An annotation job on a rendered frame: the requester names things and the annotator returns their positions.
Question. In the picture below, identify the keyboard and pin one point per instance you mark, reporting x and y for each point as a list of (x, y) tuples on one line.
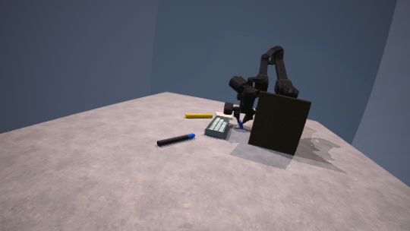
[(217, 127)]

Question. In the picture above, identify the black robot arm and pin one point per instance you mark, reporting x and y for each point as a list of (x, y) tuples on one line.
[(283, 86)]

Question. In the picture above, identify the black marker with blue cap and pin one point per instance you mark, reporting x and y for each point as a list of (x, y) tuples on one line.
[(171, 140)]

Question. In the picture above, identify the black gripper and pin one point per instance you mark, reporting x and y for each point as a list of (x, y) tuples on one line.
[(245, 108)]

